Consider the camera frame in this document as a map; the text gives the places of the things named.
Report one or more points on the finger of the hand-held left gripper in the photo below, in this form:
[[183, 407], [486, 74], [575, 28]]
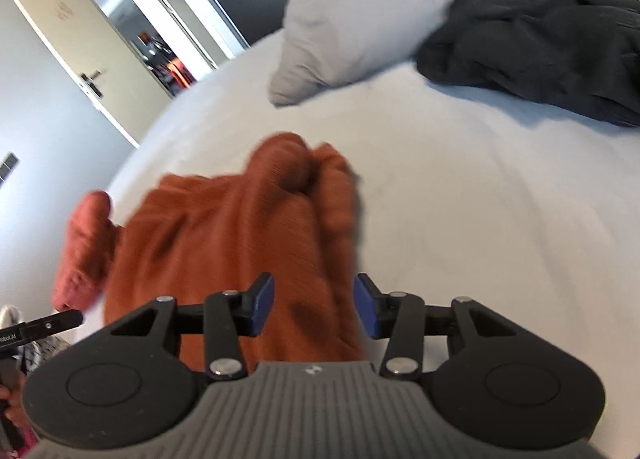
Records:
[[50, 323]]

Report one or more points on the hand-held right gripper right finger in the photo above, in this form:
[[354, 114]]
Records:
[[365, 304]]

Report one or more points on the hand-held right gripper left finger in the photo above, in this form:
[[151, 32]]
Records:
[[264, 301]]

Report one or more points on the orange fleece sweater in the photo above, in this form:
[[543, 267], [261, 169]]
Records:
[[225, 229]]

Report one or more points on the person's left hand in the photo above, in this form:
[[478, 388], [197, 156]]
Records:
[[17, 399]]

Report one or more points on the folded rust red blanket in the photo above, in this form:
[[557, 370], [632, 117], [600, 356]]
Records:
[[85, 249]]

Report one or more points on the pink fluffy rug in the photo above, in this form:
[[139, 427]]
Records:
[[30, 441]]

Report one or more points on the bed with grey sheet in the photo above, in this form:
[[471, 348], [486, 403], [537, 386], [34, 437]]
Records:
[[475, 189]]

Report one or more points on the beige room door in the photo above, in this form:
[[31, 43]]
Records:
[[75, 39]]

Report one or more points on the grey pillow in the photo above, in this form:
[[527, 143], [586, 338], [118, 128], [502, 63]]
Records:
[[375, 14]]

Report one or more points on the black hoodie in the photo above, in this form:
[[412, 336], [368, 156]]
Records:
[[540, 49]]

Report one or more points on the wall vent grille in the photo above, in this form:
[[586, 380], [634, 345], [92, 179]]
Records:
[[7, 168]]

